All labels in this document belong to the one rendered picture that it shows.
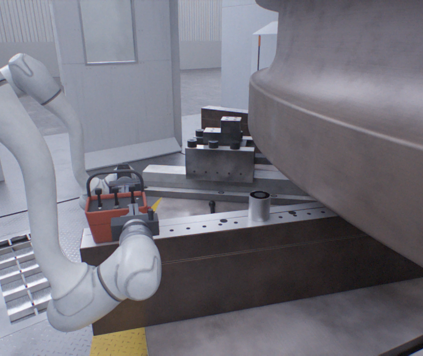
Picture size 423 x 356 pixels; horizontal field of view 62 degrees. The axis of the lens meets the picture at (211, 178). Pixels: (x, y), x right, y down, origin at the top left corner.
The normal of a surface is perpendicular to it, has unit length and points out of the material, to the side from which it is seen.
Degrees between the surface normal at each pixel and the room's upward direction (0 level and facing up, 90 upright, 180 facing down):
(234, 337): 0
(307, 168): 90
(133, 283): 77
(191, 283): 90
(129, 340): 0
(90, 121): 90
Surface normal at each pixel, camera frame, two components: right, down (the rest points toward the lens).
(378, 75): -0.92, -0.09
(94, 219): 0.24, 0.47
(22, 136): 0.60, 0.14
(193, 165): -0.15, 0.36
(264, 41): -0.80, 0.22
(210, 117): -0.52, 0.32
